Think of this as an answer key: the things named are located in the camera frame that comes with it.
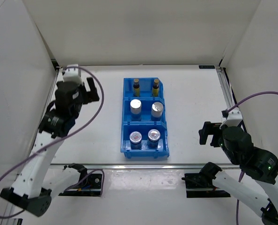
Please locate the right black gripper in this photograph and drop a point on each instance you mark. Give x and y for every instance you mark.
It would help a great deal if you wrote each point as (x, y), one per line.
(209, 128)

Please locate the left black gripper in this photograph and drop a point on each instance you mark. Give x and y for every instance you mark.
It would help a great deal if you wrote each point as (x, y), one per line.
(91, 96)

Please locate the tall white blue shaker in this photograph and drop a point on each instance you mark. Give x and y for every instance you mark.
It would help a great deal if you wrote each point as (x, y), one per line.
(135, 109)
(157, 111)

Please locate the small amber bottle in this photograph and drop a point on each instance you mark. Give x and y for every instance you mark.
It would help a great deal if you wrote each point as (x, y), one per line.
(155, 88)
(136, 87)

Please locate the red-lid sauce jar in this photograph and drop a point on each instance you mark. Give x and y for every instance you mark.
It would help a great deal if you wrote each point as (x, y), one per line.
(135, 140)
(153, 138)

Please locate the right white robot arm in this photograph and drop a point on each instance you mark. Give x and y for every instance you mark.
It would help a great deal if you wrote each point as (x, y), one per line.
(258, 165)

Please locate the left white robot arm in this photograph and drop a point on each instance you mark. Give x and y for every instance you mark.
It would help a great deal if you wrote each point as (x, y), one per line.
(30, 192)

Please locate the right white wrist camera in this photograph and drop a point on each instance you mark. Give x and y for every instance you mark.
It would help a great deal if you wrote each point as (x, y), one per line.
(233, 118)

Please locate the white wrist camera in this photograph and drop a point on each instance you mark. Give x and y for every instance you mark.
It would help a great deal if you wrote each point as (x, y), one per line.
(233, 118)
(71, 74)

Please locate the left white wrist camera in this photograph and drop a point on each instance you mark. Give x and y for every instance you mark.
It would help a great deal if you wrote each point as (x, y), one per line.
(71, 74)

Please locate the right aluminium frame rail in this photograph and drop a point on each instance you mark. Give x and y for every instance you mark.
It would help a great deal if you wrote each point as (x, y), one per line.
(227, 91)

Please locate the aluminium frame rail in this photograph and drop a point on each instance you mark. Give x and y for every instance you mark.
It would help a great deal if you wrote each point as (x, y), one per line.
(32, 99)
(227, 91)

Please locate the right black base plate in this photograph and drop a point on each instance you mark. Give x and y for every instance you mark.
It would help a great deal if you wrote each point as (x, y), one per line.
(196, 187)

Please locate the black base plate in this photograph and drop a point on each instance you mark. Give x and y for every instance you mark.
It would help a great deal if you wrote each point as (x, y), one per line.
(196, 187)
(92, 186)

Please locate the aluminium front rail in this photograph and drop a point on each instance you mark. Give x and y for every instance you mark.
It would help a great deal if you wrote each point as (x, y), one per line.
(145, 166)

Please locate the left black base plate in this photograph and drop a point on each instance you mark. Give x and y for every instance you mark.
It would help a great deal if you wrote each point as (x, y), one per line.
(92, 186)

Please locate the left aluminium frame rail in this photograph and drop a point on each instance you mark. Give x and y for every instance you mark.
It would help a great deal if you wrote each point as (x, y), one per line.
(32, 99)

